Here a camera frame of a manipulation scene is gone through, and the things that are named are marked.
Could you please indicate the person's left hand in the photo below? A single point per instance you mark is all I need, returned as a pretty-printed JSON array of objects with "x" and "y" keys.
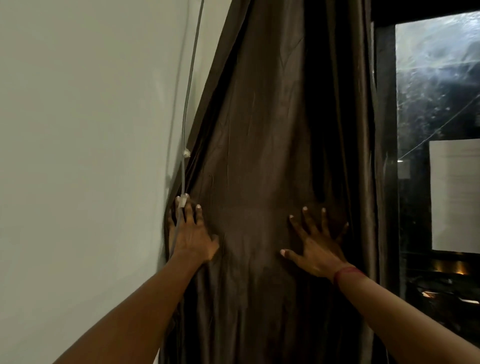
[{"x": 193, "y": 236}]

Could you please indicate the person's right hand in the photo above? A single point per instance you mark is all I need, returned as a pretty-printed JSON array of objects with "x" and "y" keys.
[{"x": 322, "y": 255}]

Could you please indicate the brown satin curtain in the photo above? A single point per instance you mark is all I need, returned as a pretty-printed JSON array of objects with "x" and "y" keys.
[{"x": 262, "y": 150}]

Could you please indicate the person's right forearm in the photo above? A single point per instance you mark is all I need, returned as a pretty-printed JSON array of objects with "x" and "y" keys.
[{"x": 405, "y": 322}]

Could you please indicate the person's left forearm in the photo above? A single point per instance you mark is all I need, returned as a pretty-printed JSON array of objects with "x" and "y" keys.
[{"x": 131, "y": 318}]

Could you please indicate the plain white paper sheet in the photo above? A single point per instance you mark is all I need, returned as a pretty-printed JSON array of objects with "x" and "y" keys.
[{"x": 455, "y": 195}]

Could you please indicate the black window frame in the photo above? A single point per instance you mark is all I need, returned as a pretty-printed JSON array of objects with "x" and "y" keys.
[{"x": 386, "y": 112}]

